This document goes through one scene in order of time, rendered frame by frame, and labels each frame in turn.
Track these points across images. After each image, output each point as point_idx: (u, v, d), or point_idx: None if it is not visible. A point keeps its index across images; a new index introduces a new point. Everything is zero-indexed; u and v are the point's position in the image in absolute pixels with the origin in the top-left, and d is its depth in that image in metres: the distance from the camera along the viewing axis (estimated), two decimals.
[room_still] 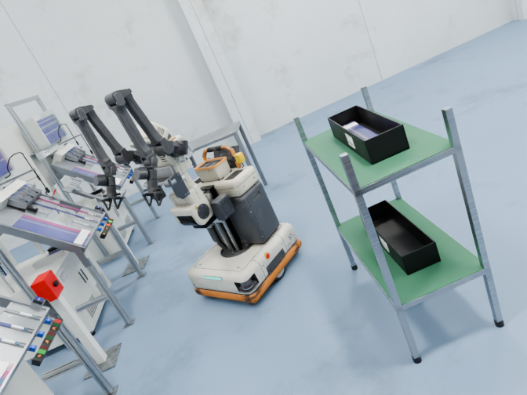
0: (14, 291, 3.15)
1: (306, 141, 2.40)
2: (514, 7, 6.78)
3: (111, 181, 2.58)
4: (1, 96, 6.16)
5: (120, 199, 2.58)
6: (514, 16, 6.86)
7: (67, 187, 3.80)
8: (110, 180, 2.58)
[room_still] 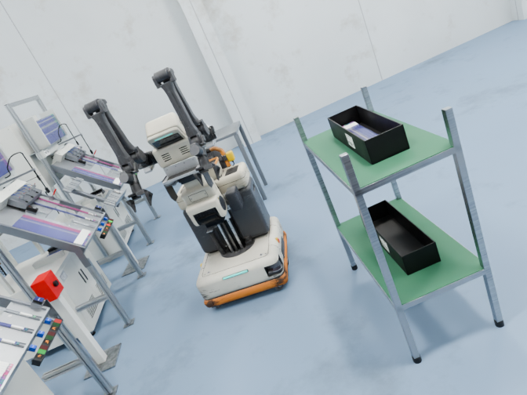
0: (14, 291, 3.15)
1: (306, 141, 2.40)
2: (514, 7, 6.78)
3: (136, 178, 2.37)
4: (1, 96, 6.16)
5: (150, 195, 2.37)
6: (514, 16, 6.86)
7: (67, 187, 3.80)
8: (136, 177, 2.36)
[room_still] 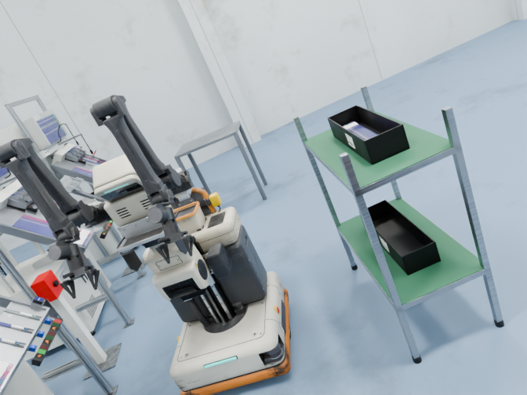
0: (14, 291, 3.15)
1: (306, 141, 2.40)
2: (514, 7, 6.78)
3: (76, 250, 1.66)
4: (1, 96, 6.16)
5: (96, 273, 1.67)
6: (514, 16, 6.86)
7: (67, 187, 3.80)
8: (74, 248, 1.66)
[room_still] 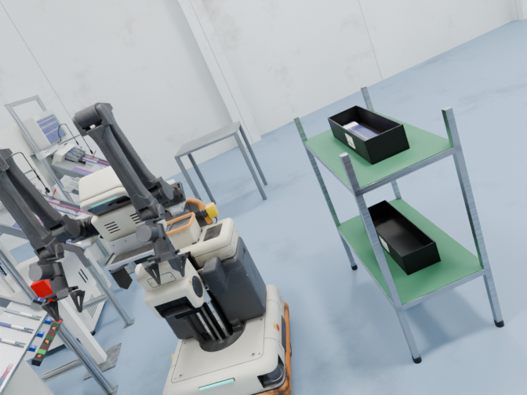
0: (14, 291, 3.15)
1: (306, 141, 2.40)
2: (514, 7, 6.78)
3: (59, 269, 1.54)
4: (1, 96, 6.16)
5: (81, 295, 1.54)
6: (514, 16, 6.86)
7: (67, 187, 3.80)
8: (58, 268, 1.54)
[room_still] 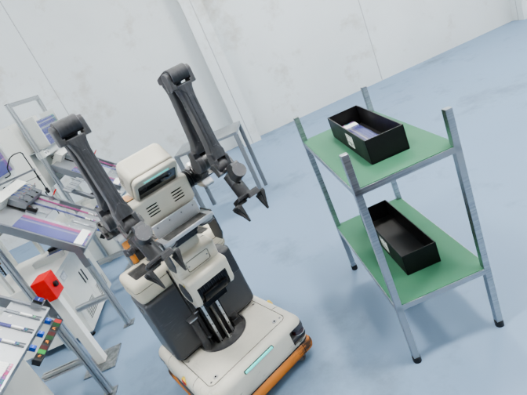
0: (14, 291, 3.15)
1: (306, 141, 2.40)
2: (514, 7, 6.78)
3: None
4: (1, 96, 6.16)
5: (177, 256, 1.50)
6: (514, 16, 6.86)
7: (67, 187, 3.80)
8: None
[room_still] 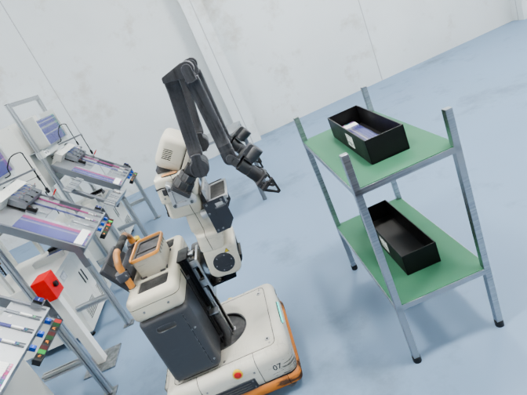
0: (14, 291, 3.15)
1: (306, 141, 2.40)
2: (514, 7, 6.78)
3: None
4: (1, 96, 6.16)
5: (261, 180, 1.85)
6: (514, 16, 6.86)
7: (67, 187, 3.80)
8: None
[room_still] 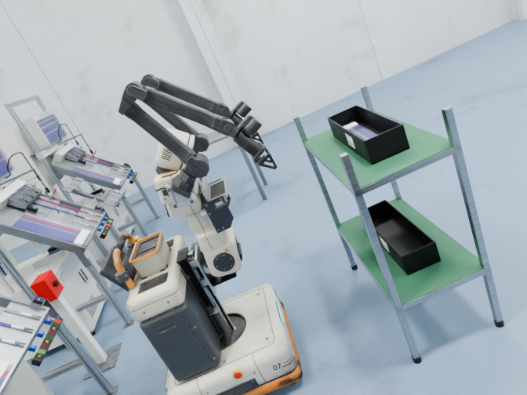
0: (14, 291, 3.15)
1: (306, 141, 2.40)
2: (514, 7, 6.78)
3: None
4: (1, 96, 6.16)
5: (259, 155, 1.81)
6: (514, 16, 6.86)
7: (67, 187, 3.80)
8: None
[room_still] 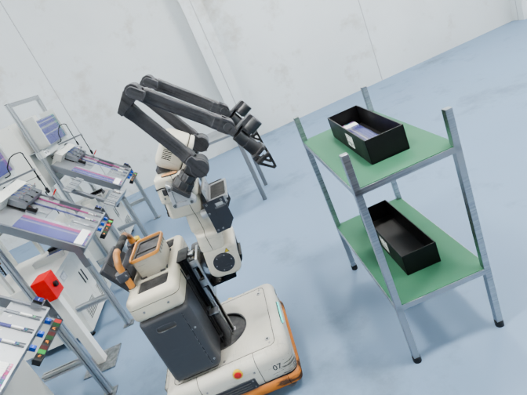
0: (14, 291, 3.15)
1: (306, 141, 2.40)
2: (514, 7, 6.78)
3: None
4: (1, 96, 6.16)
5: (259, 154, 1.80)
6: (514, 16, 6.86)
7: (67, 187, 3.80)
8: None
